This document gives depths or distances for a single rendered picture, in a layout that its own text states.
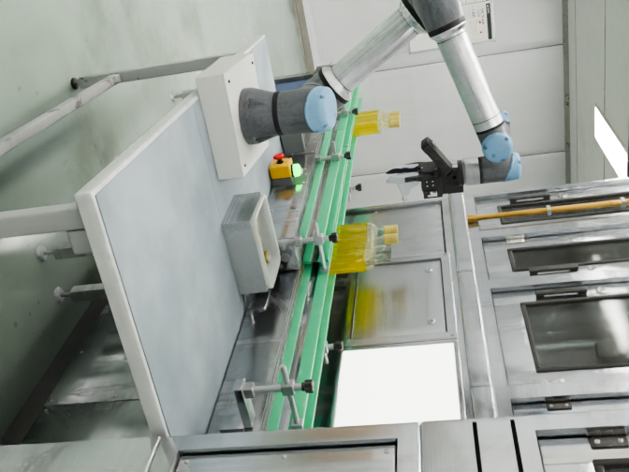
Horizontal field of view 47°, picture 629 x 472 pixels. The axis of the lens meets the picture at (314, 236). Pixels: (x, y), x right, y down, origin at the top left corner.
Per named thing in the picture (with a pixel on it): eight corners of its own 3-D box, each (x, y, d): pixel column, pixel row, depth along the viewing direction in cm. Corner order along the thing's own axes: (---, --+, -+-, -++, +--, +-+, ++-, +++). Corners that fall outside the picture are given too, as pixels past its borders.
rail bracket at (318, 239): (301, 275, 216) (343, 272, 214) (290, 226, 208) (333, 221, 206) (302, 270, 219) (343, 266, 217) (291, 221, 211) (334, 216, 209)
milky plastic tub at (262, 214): (241, 295, 199) (272, 292, 198) (222, 223, 189) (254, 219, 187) (253, 261, 214) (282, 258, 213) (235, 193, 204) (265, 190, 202)
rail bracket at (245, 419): (221, 437, 162) (321, 432, 158) (202, 378, 154) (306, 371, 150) (226, 421, 166) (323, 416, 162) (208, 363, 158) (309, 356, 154)
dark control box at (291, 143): (283, 154, 273) (305, 152, 271) (279, 135, 269) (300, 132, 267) (285, 146, 280) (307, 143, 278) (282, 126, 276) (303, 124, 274)
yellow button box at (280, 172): (271, 186, 249) (292, 184, 247) (267, 167, 245) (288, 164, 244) (274, 178, 255) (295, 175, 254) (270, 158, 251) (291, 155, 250)
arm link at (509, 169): (517, 145, 202) (519, 175, 205) (476, 151, 204) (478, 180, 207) (520, 153, 195) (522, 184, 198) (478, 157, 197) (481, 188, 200)
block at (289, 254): (277, 272, 217) (299, 271, 215) (270, 245, 212) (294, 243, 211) (279, 266, 220) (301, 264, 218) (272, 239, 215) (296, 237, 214)
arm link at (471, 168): (478, 164, 197) (476, 152, 204) (461, 166, 198) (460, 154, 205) (480, 188, 200) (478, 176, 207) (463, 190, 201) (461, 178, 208)
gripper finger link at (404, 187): (389, 200, 203) (422, 194, 203) (387, 182, 200) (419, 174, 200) (387, 196, 206) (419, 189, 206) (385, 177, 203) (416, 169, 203)
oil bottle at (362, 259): (308, 277, 228) (375, 271, 224) (304, 262, 225) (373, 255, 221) (310, 268, 233) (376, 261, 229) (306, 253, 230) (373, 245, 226)
